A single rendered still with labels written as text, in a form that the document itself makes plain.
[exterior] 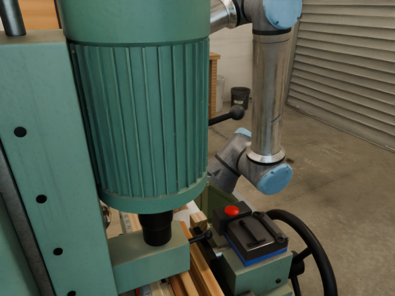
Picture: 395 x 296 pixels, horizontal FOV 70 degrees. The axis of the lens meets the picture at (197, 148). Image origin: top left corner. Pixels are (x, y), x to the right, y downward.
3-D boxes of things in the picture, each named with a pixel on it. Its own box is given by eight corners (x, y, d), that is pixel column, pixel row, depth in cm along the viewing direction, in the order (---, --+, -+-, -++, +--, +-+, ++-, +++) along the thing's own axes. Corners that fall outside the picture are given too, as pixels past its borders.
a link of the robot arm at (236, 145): (229, 162, 141) (252, 135, 140) (249, 181, 128) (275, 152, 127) (210, 148, 132) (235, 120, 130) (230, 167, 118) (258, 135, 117)
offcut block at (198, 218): (207, 229, 72) (207, 218, 71) (194, 233, 71) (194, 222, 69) (201, 221, 75) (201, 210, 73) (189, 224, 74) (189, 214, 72)
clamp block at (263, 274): (288, 284, 62) (295, 255, 57) (234, 308, 57) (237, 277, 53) (251, 238, 74) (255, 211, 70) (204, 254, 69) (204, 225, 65)
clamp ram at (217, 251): (242, 279, 59) (245, 247, 55) (209, 291, 56) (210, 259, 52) (222, 248, 66) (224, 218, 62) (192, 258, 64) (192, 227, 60)
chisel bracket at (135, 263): (191, 275, 54) (190, 243, 51) (116, 302, 50) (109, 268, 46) (178, 248, 61) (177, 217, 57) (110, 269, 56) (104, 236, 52)
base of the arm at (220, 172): (193, 161, 134) (207, 145, 134) (219, 180, 144) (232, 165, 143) (209, 181, 118) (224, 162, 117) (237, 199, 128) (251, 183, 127)
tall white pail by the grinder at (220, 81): (227, 110, 410) (229, 78, 388) (208, 114, 398) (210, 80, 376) (217, 104, 433) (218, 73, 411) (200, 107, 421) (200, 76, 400)
